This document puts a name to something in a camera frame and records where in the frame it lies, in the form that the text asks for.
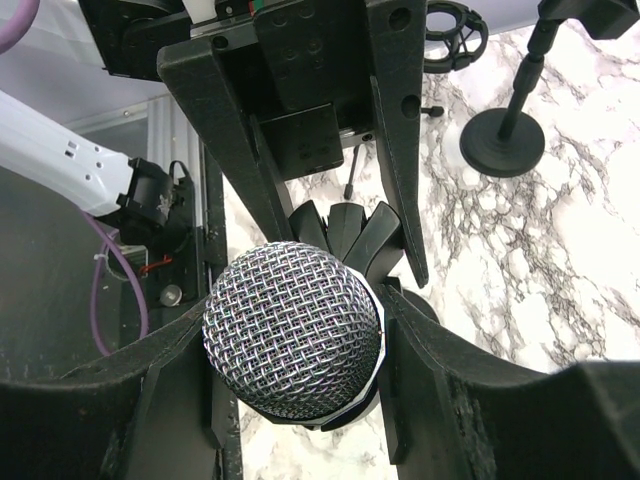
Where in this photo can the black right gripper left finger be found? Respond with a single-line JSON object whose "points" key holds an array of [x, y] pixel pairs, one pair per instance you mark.
{"points": [[92, 422]]}

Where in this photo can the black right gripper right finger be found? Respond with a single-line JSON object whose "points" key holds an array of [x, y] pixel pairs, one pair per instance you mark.
{"points": [[453, 411]]}

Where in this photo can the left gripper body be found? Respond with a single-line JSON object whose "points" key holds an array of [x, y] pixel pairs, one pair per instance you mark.
{"points": [[302, 68]]}

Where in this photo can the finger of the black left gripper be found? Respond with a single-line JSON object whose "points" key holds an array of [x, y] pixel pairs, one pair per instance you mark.
{"points": [[396, 31], [194, 75]]}

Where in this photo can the black shock mount tripod stand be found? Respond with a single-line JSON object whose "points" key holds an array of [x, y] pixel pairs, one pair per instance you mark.
{"points": [[467, 23]]}

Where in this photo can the grey silver microphone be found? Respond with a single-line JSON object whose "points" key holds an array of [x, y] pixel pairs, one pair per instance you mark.
{"points": [[295, 334]]}

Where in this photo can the black round base stand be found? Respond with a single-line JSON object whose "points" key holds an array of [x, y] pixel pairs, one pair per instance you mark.
{"points": [[370, 244]]}

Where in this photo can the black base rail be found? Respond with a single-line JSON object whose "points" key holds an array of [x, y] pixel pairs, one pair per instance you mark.
{"points": [[210, 250]]}

